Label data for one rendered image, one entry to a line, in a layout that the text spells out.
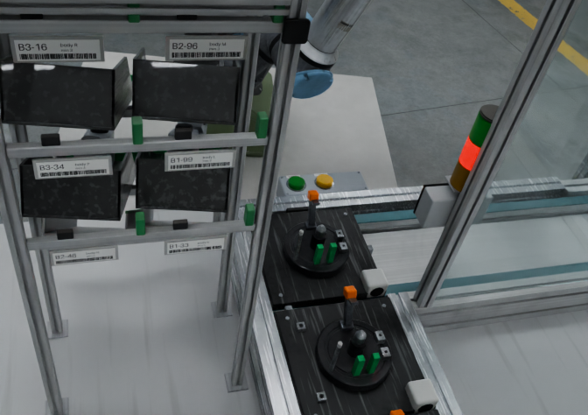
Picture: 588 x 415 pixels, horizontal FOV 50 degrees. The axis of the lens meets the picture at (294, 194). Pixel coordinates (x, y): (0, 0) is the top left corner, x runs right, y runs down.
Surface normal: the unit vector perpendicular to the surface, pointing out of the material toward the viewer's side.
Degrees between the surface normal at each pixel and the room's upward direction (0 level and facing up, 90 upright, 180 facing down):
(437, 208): 90
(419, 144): 0
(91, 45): 90
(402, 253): 0
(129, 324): 0
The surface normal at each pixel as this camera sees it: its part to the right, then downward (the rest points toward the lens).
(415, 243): 0.14, -0.72
